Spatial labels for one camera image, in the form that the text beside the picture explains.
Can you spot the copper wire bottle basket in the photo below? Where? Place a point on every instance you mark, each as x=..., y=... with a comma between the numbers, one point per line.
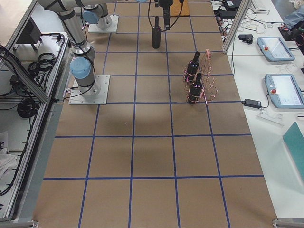
x=209, y=89

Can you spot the teach pendant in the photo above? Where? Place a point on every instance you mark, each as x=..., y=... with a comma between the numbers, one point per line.
x=284, y=91
x=275, y=49

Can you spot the far teach pendant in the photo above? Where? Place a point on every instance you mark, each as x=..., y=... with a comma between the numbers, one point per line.
x=275, y=49

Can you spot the clear acrylic stand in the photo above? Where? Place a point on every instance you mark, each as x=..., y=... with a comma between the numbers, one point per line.
x=272, y=117

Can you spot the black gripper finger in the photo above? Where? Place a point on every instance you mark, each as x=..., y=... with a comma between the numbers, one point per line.
x=166, y=17

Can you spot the green board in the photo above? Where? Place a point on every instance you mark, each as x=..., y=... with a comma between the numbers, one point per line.
x=294, y=139

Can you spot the near teach pendant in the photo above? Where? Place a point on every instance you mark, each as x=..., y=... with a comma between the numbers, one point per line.
x=284, y=91

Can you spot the black power adapter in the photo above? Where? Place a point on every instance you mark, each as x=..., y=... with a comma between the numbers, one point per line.
x=252, y=103

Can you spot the orange wooden tray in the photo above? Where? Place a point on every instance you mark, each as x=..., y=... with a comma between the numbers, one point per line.
x=177, y=9

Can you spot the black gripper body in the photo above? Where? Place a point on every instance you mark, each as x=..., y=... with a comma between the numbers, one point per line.
x=164, y=4

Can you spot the aluminium frame post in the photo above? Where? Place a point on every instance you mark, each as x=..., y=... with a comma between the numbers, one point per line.
x=235, y=25

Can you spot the white cloth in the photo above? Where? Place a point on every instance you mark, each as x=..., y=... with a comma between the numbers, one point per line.
x=8, y=161

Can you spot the small black device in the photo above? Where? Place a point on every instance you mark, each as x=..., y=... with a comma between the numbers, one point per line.
x=247, y=38

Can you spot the dark wine bottle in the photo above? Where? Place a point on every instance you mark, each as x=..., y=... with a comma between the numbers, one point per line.
x=156, y=34
x=193, y=65
x=195, y=90

